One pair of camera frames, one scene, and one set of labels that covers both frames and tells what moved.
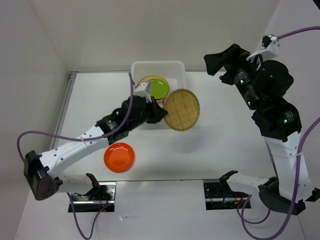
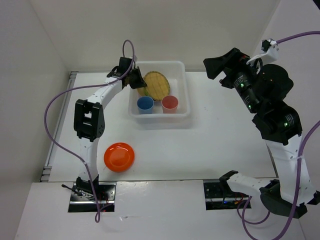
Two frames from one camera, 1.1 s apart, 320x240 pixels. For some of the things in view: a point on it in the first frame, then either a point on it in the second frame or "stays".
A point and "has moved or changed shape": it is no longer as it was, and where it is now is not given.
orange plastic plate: (119, 157) stays
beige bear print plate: (143, 80) has moved or changed shape
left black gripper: (155, 108) to (140, 83)
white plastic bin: (175, 72) stays
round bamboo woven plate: (183, 108) to (158, 86)
